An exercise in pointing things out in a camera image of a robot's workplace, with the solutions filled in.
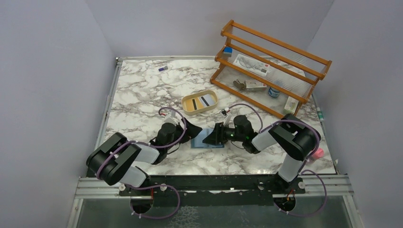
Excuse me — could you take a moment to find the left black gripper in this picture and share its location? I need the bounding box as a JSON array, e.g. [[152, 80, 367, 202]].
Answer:
[[166, 118, 202, 151]]

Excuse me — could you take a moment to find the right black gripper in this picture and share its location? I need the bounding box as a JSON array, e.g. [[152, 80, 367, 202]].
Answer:
[[202, 122, 245, 146]]

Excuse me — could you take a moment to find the blue leather card holder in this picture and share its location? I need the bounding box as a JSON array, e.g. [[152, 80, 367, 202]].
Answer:
[[190, 128, 225, 149]]

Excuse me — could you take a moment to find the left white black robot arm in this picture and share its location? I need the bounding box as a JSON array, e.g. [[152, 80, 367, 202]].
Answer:
[[86, 119, 202, 195]]

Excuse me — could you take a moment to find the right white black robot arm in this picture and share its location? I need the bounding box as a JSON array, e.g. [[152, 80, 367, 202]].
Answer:
[[202, 114, 321, 193]]

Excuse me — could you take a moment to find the yellow card with black stripe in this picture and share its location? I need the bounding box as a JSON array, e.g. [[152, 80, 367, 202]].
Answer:
[[185, 97, 204, 112]]

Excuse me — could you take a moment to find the grey card with black stripe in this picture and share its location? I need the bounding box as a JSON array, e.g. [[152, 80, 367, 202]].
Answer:
[[199, 94, 216, 107]]

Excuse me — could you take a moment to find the beige oval tray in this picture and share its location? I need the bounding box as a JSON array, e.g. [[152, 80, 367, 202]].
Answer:
[[182, 90, 218, 115]]

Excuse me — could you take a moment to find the grey metal clip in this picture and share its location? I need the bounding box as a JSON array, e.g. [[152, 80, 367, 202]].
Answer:
[[233, 80, 246, 91]]

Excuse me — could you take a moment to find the small grey cardboard box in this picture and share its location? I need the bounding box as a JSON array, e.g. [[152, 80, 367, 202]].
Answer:
[[244, 79, 267, 92]]

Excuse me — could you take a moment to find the small purple white object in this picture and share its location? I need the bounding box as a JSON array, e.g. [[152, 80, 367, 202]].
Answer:
[[158, 66, 168, 72]]

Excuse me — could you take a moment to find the blue white small jar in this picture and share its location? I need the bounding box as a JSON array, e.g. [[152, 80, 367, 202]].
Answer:
[[268, 87, 281, 98]]

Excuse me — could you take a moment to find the small white green box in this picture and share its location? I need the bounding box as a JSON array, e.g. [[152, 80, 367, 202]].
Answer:
[[283, 96, 299, 114]]

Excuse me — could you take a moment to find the white printed flat package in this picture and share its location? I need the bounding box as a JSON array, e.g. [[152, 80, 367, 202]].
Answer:
[[233, 54, 270, 77]]

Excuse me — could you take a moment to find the orange wooden shelf rack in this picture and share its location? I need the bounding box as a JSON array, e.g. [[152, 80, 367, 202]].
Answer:
[[210, 20, 332, 118]]

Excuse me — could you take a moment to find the blue grey block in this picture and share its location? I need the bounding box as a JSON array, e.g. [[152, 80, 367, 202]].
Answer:
[[222, 47, 233, 57]]

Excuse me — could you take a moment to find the pink bottle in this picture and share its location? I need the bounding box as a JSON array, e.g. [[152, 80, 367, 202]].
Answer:
[[309, 148, 325, 162]]

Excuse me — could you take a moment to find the green white marker pen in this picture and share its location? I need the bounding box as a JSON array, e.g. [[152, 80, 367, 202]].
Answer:
[[316, 107, 324, 122]]

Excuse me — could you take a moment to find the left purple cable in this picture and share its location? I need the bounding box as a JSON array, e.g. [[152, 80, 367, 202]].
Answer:
[[95, 107, 188, 220]]

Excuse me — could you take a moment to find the purple cable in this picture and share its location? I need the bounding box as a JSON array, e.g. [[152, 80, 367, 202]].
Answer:
[[228, 104, 328, 219], [95, 107, 188, 220]]

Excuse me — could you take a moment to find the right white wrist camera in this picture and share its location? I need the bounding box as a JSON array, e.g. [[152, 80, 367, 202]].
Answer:
[[220, 107, 232, 126]]

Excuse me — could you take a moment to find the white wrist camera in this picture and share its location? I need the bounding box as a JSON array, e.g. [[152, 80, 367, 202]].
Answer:
[[220, 107, 232, 126], [163, 115, 178, 126]]

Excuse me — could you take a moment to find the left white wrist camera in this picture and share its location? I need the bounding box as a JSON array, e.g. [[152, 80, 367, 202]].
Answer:
[[163, 115, 178, 126]]

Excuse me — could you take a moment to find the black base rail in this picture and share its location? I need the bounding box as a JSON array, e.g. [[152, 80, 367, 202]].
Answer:
[[86, 167, 303, 209]]

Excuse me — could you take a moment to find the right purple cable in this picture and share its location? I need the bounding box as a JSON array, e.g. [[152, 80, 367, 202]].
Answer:
[[228, 104, 328, 219]]

